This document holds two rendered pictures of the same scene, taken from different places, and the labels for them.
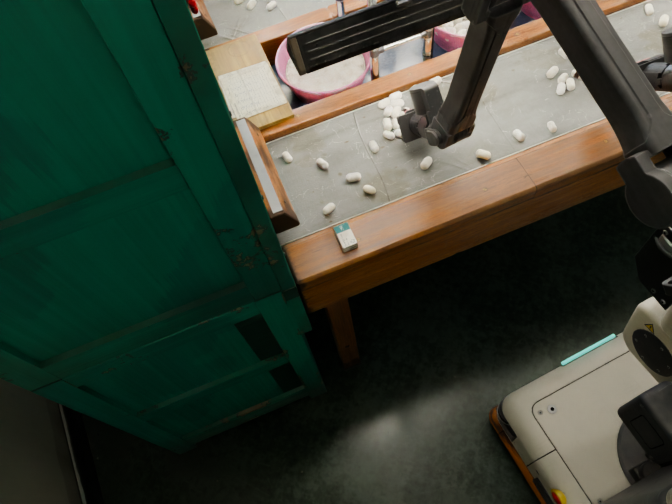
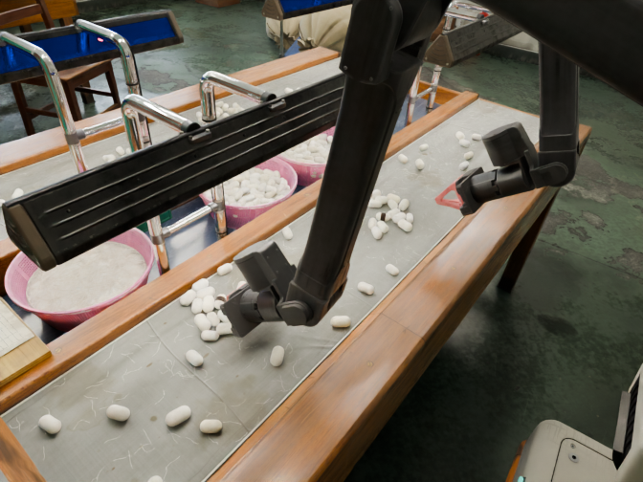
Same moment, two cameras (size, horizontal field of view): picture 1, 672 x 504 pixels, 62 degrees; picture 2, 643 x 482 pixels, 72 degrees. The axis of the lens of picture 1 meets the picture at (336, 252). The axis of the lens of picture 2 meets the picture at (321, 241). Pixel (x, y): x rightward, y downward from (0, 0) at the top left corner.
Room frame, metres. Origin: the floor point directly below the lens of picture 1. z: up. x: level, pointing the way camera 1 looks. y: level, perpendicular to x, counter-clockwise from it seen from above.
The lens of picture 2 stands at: (0.41, 0.01, 1.38)
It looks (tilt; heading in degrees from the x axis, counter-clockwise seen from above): 39 degrees down; 317
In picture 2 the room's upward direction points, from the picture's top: 4 degrees clockwise
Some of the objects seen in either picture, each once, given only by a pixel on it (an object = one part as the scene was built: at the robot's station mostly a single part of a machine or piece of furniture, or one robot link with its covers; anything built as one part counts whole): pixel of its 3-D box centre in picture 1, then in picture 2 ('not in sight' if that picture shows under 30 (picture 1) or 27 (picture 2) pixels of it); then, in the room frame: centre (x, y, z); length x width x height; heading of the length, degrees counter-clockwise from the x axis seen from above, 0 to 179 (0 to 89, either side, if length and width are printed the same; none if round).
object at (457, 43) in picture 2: not in sight; (488, 28); (1.13, -1.25, 1.08); 0.62 x 0.08 x 0.07; 101
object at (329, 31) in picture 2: not in sight; (330, 27); (3.41, -2.69, 0.40); 0.74 x 0.56 x 0.38; 107
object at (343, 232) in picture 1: (345, 237); not in sight; (0.61, -0.03, 0.77); 0.06 x 0.04 x 0.02; 11
